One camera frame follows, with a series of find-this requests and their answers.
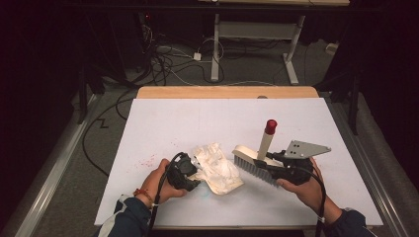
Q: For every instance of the cream hand brush red tip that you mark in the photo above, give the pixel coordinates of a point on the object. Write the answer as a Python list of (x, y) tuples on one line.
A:
[(265, 141)]

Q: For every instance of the black metal stand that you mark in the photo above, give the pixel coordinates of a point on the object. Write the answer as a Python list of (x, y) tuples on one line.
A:
[(82, 98), (354, 105)]

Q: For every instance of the person's right hand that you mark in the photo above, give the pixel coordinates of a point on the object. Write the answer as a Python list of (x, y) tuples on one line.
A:
[(308, 196)]

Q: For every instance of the wooden table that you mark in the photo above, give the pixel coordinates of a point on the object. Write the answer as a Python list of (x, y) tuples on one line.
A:
[(214, 92)]

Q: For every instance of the person's left hand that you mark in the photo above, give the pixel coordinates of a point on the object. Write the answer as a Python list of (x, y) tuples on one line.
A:
[(154, 186)]

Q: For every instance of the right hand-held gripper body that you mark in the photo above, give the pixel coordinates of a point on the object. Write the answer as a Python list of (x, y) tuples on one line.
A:
[(304, 148)]

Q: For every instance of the white metal frame desk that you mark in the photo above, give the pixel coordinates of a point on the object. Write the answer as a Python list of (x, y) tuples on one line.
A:
[(215, 49)]

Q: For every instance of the grey metal rail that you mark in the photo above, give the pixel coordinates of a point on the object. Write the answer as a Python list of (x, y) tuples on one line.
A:
[(56, 171), (357, 148)]

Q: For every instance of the pile of white paper scraps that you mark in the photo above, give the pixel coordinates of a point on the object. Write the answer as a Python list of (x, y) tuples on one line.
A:
[(217, 164)]

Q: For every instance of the white power adapter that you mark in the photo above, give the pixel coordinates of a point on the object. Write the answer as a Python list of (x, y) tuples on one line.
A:
[(197, 56)]

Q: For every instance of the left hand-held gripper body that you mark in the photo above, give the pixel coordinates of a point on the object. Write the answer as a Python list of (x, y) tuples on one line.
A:
[(179, 173)]

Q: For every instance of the small white box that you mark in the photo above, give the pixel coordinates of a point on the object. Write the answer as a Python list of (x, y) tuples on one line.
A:
[(331, 48)]

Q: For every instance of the white board sheet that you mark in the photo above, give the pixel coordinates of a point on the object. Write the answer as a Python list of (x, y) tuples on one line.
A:
[(197, 118)]

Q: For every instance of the cream plastic dustpan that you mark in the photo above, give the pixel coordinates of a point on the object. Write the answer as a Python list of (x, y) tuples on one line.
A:
[(224, 191)]

